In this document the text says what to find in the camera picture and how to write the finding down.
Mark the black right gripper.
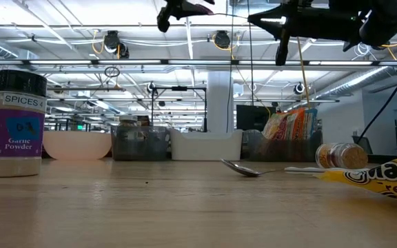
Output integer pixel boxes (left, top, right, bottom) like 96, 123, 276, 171
247, 0, 367, 44

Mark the lime chili shrimp ramen packet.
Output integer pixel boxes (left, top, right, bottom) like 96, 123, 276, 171
262, 112, 291, 141

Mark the clear spice jar white label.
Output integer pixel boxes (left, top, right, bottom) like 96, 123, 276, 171
118, 115, 141, 152

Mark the silver metal spoon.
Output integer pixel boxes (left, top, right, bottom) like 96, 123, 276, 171
220, 158, 327, 178

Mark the garlic powder jar black lid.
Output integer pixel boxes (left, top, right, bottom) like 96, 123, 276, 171
0, 70, 48, 178

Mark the white pillar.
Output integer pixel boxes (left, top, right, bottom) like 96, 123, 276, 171
207, 70, 234, 134

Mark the black monitor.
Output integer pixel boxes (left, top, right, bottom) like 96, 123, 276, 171
236, 105, 278, 132

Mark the long grey overhead beam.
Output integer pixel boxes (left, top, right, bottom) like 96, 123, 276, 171
0, 59, 397, 67

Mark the grey plastic bin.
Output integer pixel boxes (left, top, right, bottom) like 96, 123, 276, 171
110, 124, 171, 162
241, 129, 323, 163

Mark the white plastic bin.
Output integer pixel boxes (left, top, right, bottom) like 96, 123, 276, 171
170, 128, 243, 162

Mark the black office chair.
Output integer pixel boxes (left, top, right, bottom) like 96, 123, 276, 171
352, 135, 375, 156

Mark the pink bowl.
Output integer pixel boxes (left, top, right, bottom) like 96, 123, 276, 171
42, 130, 113, 161

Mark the yellow ramen packet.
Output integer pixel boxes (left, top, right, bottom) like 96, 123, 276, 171
314, 145, 397, 208

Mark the yellow cable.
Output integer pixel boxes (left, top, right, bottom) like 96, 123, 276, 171
296, 36, 312, 111

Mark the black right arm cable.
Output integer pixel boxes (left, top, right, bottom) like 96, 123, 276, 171
355, 53, 397, 145

